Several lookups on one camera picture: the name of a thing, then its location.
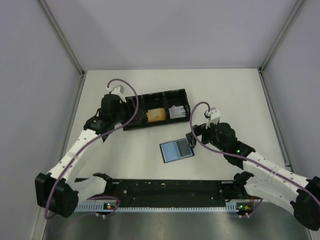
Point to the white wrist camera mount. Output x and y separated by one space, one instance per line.
118 90
213 117

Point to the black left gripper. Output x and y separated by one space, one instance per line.
121 104

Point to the blue leather card holder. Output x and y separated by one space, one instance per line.
170 152

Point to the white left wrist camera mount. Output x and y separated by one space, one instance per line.
118 90

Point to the black three-compartment tray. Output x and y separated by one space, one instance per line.
164 99

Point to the aluminium frame rail right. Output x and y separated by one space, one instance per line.
268 77

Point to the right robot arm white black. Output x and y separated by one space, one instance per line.
297 194

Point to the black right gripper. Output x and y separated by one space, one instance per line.
200 129

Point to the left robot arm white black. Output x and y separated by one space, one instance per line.
57 191

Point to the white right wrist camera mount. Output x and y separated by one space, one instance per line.
213 117

